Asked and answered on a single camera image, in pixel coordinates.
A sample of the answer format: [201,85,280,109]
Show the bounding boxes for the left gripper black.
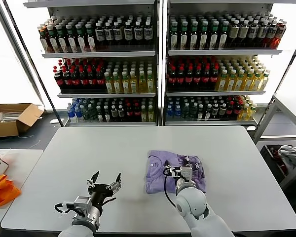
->
[86,170,122,207]

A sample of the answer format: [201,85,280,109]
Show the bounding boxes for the purple printed t-shirt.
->
[145,150,208,195]

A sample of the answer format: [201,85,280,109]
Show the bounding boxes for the blue label water bottle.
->
[174,105,183,121]
[166,105,175,121]
[74,103,83,123]
[66,103,75,123]

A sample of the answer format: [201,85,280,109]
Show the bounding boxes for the white side table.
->
[0,149,44,237]

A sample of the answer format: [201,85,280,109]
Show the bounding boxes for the orange fabric bag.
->
[0,174,22,210]

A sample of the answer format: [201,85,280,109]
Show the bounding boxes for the open cardboard box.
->
[0,103,45,138]

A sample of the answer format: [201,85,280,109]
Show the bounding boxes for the white packing foam strips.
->
[0,111,25,123]

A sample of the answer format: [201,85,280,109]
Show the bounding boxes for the grey metal shelf rack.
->
[22,0,161,128]
[162,0,286,129]

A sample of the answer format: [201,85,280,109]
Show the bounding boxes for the green white label tea bottle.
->
[209,21,219,49]
[66,23,76,53]
[170,21,180,50]
[179,21,189,50]
[85,23,95,52]
[189,21,199,50]
[75,23,86,53]
[219,21,228,49]
[46,24,57,53]
[199,21,209,50]
[56,24,67,53]

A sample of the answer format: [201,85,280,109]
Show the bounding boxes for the black slanted pole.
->
[1,0,64,127]
[272,23,296,97]

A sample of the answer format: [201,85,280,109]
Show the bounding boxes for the dark bottle navy white label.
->
[258,20,269,48]
[267,20,277,48]
[134,21,144,49]
[95,22,106,50]
[248,20,259,48]
[113,21,123,50]
[124,21,134,50]
[105,22,114,50]
[144,21,154,49]

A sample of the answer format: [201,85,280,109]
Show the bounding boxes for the red tea bottle white cap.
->
[39,26,48,54]
[274,21,287,48]

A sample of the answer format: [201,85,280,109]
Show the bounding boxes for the grey window pillar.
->
[0,0,44,107]

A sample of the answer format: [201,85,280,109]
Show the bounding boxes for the black storage crate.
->
[260,144,296,183]

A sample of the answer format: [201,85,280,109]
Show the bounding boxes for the red crumpled garment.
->
[268,147,287,173]

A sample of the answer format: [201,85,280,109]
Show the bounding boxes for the grey crumpled garment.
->
[277,145,296,171]

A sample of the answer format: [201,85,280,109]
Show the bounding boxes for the dark bottle beige label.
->
[228,20,239,48]
[238,20,249,48]

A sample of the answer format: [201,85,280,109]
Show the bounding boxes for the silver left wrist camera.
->
[73,196,94,216]

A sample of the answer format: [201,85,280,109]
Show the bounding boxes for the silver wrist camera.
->
[171,166,193,183]
[73,196,94,216]

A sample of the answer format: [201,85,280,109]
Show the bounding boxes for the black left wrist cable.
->
[54,201,76,215]

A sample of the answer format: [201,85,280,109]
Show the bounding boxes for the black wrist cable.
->
[54,201,76,215]
[163,160,178,207]

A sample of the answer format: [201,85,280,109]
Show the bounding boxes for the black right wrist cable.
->
[163,160,178,207]

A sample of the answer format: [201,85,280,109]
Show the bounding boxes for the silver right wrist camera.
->
[171,166,193,183]

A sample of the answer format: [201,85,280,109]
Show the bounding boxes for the grey metal frame table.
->
[253,92,296,191]

